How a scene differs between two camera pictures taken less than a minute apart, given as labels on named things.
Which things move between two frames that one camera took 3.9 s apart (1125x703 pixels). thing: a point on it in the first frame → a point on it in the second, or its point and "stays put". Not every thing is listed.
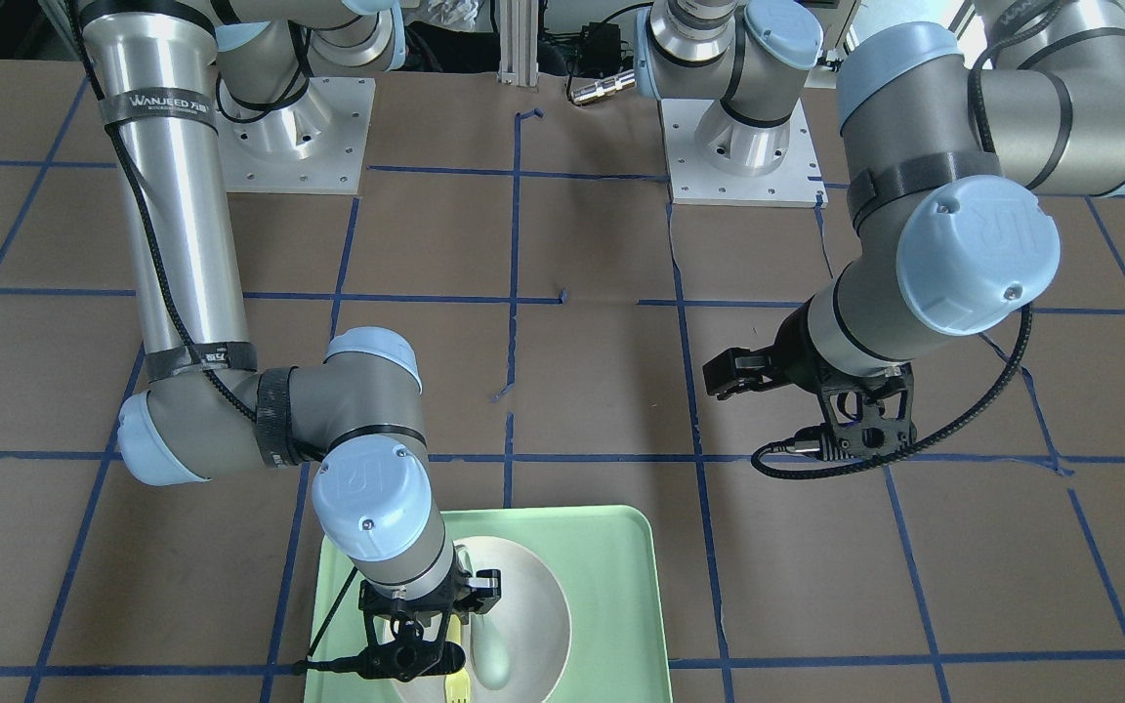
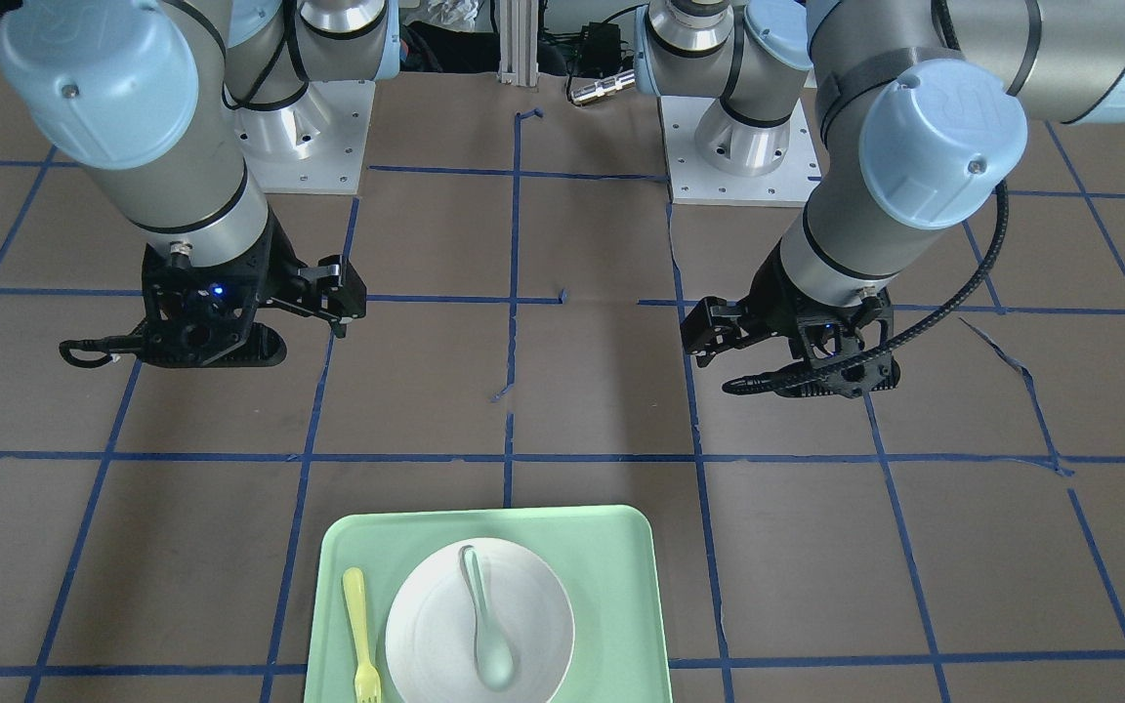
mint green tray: [613, 562] stays put
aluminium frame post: [519, 43] stays put
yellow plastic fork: [457, 686] → [368, 683]
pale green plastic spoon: [490, 656] stays put
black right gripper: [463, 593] → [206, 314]
